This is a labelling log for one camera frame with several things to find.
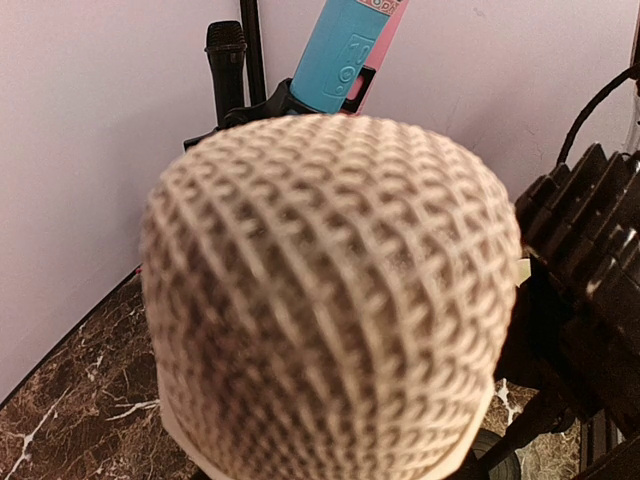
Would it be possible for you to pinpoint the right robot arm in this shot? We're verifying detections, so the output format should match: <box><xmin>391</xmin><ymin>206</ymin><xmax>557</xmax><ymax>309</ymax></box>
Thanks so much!
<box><xmin>479</xmin><ymin>66</ymin><xmax>639</xmax><ymax>479</ymax></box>

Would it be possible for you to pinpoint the black right corner post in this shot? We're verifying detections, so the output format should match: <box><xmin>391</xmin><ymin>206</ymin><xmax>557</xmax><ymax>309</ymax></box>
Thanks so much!
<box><xmin>239</xmin><ymin>0</ymin><xmax>266</xmax><ymax>105</ymax></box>

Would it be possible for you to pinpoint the black stand of blue microphone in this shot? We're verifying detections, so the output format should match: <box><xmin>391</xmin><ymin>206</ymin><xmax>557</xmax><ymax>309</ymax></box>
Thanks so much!
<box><xmin>183</xmin><ymin>78</ymin><xmax>314</xmax><ymax>151</ymax></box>

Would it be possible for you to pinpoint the pink microphone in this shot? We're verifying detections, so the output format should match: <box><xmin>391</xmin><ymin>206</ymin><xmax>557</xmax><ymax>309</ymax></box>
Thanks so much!
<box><xmin>341</xmin><ymin>1</ymin><xmax>409</xmax><ymax>115</ymax></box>

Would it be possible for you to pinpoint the beige microphone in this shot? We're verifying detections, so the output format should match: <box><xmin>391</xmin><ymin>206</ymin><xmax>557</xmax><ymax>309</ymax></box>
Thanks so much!
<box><xmin>141</xmin><ymin>114</ymin><xmax>521</xmax><ymax>479</ymax></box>

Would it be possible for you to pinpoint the tall black microphone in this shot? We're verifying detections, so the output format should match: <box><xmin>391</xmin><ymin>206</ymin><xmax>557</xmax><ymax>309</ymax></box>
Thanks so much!
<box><xmin>205</xmin><ymin>20</ymin><xmax>247</xmax><ymax>124</ymax></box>

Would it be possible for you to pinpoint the blue microphone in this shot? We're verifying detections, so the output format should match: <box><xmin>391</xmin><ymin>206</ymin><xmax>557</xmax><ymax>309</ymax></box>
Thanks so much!
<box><xmin>290</xmin><ymin>0</ymin><xmax>403</xmax><ymax>114</ymax></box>

